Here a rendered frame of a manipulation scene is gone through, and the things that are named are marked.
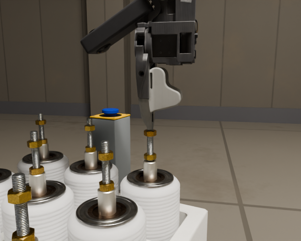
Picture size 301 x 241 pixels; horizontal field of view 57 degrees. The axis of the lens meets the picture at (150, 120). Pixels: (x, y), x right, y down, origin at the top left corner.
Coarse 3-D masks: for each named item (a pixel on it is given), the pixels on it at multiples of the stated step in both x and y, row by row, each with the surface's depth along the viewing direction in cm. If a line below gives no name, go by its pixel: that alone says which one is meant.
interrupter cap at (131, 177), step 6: (132, 174) 46; (138, 174) 46; (162, 174) 46; (168, 174) 46; (132, 180) 43; (138, 180) 43; (144, 180) 44; (156, 180) 44; (162, 180) 43; (168, 180) 43; (138, 186) 41; (144, 186) 41; (150, 186) 41; (156, 186) 41; (162, 186) 41
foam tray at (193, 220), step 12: (180, 204) 51; (180, 216) 49; (192, 216) 47; (204, 216) 47; (180, 228) 43; (192, 228) 43; (204, 228) 48; (180, 240) 40; (192, 240) 41; (204, 240) 49
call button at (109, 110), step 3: (108, 108) 68; (111, 108) 68; (114, 108) 68; (102, 111) 66; (105, 111) 65; (108, 111) 65; (111, 111) 65; (114, 111) 65; (117, 111) 66; (105, 114) 66; (108, 114) 65; (111, 114) 66; (114, 114) 66
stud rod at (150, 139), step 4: (152, 124) 43; (152, 128) 43; (148, 140) 43; (152, 140) 43; (148, 144) 43; (152, 144) 43; (148, 148) 43; (152, 148) 43; (148, 152) 44; (152, 152) 44; (148, 160) 44; (152, 160) 44
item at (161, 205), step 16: (128, 192) 41; (144, 192) 40; (160, 192) 40; (176, 192) 43; (144, 208) 40; (160, 208) 41; (176, 208) 43; (160, 224) 41; (176, 224) 43; (160, 240) 42
